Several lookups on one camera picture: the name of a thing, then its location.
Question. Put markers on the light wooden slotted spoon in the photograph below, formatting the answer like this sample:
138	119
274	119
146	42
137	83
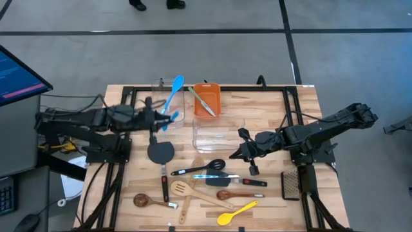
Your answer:
185	206

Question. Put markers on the wooden slotted spatula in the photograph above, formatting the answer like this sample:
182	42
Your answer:
206	197

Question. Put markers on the black slotted spoon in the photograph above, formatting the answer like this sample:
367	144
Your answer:
193	169

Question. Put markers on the black square spatula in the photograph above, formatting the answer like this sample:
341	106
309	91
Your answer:
217	183

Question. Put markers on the dark brown wooden spoon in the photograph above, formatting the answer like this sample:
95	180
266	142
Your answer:
140	200

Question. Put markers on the black monitor stand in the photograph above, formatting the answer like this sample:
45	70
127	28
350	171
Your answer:
61	166

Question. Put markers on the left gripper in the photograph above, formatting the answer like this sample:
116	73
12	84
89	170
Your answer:
148	120

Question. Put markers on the orange plastic bin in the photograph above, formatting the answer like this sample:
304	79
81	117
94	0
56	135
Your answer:
214	93

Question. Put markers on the black keyboard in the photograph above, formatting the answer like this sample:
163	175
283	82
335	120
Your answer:
7	196

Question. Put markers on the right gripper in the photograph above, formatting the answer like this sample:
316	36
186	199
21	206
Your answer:
267	141

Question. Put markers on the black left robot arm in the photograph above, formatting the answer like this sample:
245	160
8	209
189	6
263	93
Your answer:
80	119

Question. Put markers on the small blue silicone spatula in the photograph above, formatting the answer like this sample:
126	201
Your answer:
175	116

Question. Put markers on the white paper sheet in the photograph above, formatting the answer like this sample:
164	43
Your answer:
72	187

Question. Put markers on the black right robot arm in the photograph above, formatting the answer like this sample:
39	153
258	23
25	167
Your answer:
322	129

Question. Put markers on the reddish brown wooden spoon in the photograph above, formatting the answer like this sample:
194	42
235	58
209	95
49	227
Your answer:
223	195

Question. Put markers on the steel box grater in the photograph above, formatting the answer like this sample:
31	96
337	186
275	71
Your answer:
290	185

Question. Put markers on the narrow clear plastic bin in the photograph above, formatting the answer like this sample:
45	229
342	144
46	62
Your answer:
178	109

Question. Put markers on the dark grey stand foot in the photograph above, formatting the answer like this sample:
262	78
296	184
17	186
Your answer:
399	125

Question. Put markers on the wide clear plastic bin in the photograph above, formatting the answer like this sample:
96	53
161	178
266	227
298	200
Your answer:
219	141

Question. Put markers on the black computer mouse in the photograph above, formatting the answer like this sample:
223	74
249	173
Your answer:
27	224

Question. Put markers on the grey cabinet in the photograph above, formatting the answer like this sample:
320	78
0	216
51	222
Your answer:
19	138

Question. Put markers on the black arched table clamp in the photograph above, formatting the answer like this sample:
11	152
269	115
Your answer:
261	76
161	83

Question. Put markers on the blue silicone spoon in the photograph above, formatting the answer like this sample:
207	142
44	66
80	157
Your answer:
178	83

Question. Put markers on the monitor with blue screen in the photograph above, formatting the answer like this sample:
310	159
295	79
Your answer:
16	77

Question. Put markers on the yellow silicone spoon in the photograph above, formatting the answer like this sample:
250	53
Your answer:
224	219

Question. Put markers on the dark grey round turner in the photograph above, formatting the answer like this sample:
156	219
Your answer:
161	153

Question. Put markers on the person's foot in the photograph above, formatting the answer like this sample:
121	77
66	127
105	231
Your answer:
176	4
138	4

